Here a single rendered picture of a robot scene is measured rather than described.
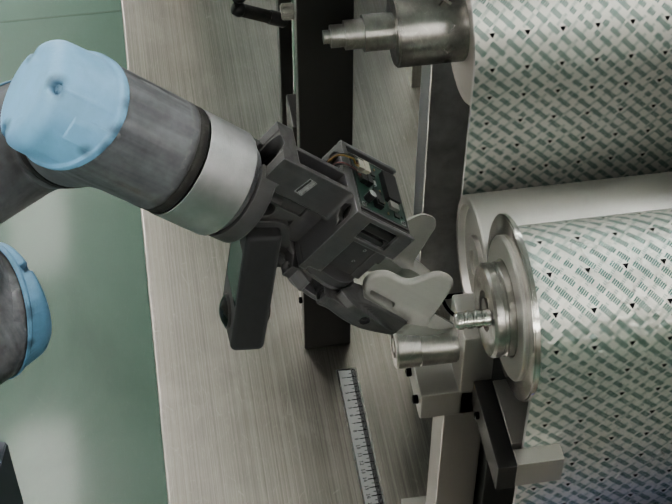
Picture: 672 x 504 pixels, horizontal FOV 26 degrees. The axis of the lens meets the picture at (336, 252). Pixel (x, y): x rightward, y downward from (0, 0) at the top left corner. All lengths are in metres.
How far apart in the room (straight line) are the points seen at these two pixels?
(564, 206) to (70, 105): 0.52
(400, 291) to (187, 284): 0.64
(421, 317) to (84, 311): 1.83
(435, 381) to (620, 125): 0.27
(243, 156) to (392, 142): 0.87
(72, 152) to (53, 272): 2.03
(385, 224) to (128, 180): 0.18
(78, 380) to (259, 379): 1.21
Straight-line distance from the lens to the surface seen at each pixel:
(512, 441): 1.19
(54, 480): 2.60
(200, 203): 0.92
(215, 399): 1.53
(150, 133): 0.89
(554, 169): 1.31
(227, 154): 0.92
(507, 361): 1.16
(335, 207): 0.97
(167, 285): 1.64
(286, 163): 0.93
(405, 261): 1.08
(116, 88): 0.89
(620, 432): 1.21
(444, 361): 1.21
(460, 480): 1.35
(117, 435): 2.64
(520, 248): 1.09
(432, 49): 1.23
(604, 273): 1.10
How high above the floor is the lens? 2.11
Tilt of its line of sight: 47 degrees down
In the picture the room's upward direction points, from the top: straight up
